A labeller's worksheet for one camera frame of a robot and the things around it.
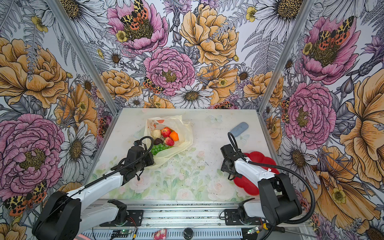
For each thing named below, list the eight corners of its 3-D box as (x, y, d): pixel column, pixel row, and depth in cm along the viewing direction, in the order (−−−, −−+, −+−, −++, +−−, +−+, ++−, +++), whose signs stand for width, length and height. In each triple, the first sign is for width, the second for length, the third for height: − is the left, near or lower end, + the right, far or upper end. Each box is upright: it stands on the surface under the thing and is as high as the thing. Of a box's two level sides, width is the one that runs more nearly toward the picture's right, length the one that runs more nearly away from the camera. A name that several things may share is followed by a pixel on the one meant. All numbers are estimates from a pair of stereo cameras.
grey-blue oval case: (235, 137, 108) (235, 135, 106) (229, 132, 111) (229, 130, 109) (249, 127, 114) (250, 125, 112) (243, 122, 117) (244, 120, 115)
